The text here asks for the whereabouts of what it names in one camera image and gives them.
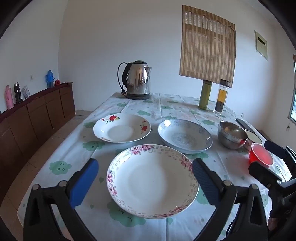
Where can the wall electrical panel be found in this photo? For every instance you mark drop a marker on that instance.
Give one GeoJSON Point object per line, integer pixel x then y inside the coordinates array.
{"type": "Point", "coordinates": [261, 45]}

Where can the black kettle base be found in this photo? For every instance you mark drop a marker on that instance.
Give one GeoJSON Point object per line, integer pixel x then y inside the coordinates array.
{"type": "Point", "coordinates": [138, 96]}

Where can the white plate with red flowers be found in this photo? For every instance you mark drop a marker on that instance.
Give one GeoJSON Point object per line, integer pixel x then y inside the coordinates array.
{"type": "Point", "coordinates": [120, 132]}

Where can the black smartphone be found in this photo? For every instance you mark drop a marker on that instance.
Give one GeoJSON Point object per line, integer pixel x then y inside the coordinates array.
{"type": "Point", "coordinates": [245, 125]}

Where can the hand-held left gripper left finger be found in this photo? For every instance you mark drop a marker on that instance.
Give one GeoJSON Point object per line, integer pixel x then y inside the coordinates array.
{"type": "Point", "coordinates": [83, 183]}

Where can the pink thermos bottle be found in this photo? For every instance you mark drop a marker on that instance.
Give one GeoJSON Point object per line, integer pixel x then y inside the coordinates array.
{"type": "Point", "coordinates": [9, 98]}

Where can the glass tea bottle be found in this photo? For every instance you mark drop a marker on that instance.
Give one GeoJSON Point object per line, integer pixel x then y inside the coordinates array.
{"type": "Point", "coordinates": [221, 97]}

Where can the brown wooden sideboard cabinet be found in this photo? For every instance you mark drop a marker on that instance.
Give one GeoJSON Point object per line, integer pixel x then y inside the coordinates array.
{"type": "Point", "coordinates": [34, 120]}

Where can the bamboo window blind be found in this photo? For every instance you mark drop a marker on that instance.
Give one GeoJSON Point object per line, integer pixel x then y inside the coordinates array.
{"type": "Point", "coordinates": [205, 46]}

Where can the clear plastic bag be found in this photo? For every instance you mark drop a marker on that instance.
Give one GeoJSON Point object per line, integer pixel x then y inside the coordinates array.
{"type": "Point", "coordinates": [26, 92]}

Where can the blue patterned bowl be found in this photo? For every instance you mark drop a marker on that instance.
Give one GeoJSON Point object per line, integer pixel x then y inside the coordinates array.
{"type": "Point", "coordinates": [182, 136]}

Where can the white plate with pink flowers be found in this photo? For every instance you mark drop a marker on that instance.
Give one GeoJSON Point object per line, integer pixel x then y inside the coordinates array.
{"type": "Point", "coordinates": [152, 183]}

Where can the dark drink bottle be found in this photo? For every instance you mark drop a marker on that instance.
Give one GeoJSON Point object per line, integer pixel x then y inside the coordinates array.
{"type": "Point", "coordinates": [17, 93]}

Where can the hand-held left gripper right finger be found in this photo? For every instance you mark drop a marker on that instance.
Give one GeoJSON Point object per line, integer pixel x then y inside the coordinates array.
{"type": "Point", "coordinates": [205, 183]}

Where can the stainless steel electric kettle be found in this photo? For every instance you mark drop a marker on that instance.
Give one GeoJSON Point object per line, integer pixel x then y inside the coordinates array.
{"type": "Point", "coordinates": [138, 78]}

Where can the blue thermos jug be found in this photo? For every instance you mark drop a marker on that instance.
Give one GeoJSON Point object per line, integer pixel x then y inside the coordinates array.
{"type": "Point", "coordinates": [50, 80]}

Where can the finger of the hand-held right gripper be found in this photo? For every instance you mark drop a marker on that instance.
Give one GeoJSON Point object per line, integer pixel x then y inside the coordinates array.
{"type": "Point", "coordinates": [274, 148]}
{"type": "Point", "coordinates": [263, 173]}

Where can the green thermos flask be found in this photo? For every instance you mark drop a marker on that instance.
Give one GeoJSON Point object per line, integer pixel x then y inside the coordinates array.
{"type": "Point", "coordinates": [204, 95]}

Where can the red plastic cup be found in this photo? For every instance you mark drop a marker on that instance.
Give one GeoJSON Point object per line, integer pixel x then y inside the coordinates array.
{"type": "Point", "coordinates": [261, 156]}

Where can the white tablecloth with green clouds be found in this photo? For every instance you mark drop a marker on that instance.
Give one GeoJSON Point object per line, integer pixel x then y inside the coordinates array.
{"type": "Point", "coordinates": [175, 106]}

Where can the red apple ornament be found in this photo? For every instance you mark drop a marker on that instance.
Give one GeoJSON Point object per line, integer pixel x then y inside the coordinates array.
{"type": "Point", "coordinates": [57, 82]}

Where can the person's right hand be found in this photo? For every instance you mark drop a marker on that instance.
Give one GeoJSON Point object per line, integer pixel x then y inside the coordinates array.
{"type": "Point", "coordinates": [275, 223]}

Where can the stainless steel bowl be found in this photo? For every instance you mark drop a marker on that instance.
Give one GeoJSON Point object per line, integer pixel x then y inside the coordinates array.
{"type": "Point", "coordinates": [231, 136]}

